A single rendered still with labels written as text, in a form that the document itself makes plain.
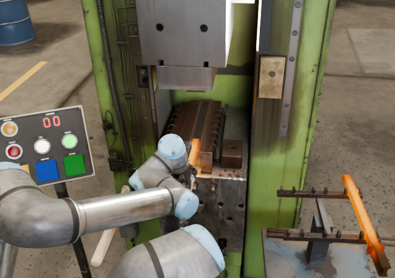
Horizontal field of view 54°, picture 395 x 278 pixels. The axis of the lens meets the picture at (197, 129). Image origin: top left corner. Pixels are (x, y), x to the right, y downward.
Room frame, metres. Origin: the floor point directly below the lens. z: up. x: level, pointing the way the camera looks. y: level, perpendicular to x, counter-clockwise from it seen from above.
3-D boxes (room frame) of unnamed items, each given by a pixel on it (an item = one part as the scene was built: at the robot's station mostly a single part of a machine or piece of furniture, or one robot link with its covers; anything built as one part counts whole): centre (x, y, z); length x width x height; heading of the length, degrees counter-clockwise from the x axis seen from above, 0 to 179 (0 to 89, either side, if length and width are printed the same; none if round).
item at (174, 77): (1.47, 0.01, 1.32); 0.42 x 0.20 x 0.10; 171
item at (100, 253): (1.23, 0.40, 0.62); 0.44 x 0.05 x 0.05; 171
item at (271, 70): (1.35, -0.29, 1.27); 0.09 x 0.02 x 0.17; 81
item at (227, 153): (1.30, -0.14, 0.95); 0.12 x 0.08 x 0.06; 171
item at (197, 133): (1.47, -0.02, 0.99); 0.42 x 0.05 x 0.01; 171
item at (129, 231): (1.44, 0.38, 0.36); 0.09 x 0.07 x 0.12; 81
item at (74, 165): (1.18, 0.48, 1.01); 0.07 x 0.05 x 0.07; 106
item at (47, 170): (1.15, 0.57, 1.01); 0.07 x 0.05 x 0.07; 106
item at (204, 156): (1.47, 0.01, 0.96); 0.42 x 0.20 x 0.09; 171
